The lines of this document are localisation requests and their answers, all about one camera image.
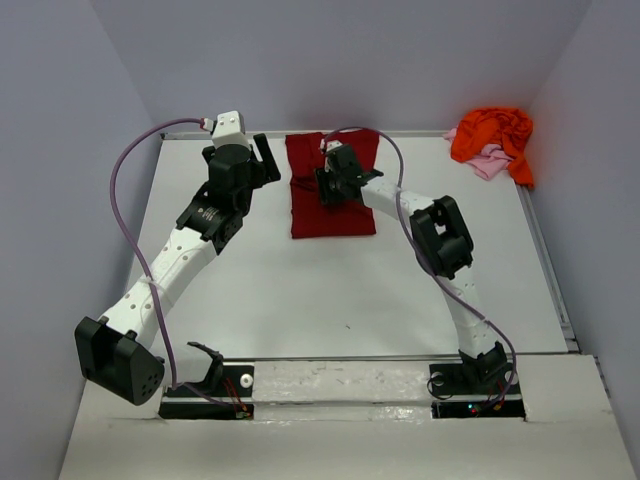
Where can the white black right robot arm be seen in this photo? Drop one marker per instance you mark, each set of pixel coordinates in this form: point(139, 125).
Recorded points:
point(442, 244)

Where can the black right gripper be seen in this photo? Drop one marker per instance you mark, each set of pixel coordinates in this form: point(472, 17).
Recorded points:
point(329, 185)

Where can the dark red t-shirt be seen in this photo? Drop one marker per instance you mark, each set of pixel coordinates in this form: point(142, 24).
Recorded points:
point(311, 219)

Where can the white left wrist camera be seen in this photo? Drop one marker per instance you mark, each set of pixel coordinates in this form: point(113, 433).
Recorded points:
point(229, 130)

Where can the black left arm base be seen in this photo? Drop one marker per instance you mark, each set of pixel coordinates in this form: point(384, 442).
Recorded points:
point(231, 399)

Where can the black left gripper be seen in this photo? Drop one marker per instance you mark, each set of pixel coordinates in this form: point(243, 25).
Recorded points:
point(257, 163)

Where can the pink t-shirt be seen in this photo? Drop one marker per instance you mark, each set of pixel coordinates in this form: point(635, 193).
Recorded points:
point(486, 159)

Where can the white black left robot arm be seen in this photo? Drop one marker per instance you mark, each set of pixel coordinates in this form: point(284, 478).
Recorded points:
point(115, 351)

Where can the orange t-shirt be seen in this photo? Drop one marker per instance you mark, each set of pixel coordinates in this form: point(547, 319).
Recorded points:
point(510, 127)

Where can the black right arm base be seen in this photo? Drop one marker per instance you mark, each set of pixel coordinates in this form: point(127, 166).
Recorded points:
point(453, 397)

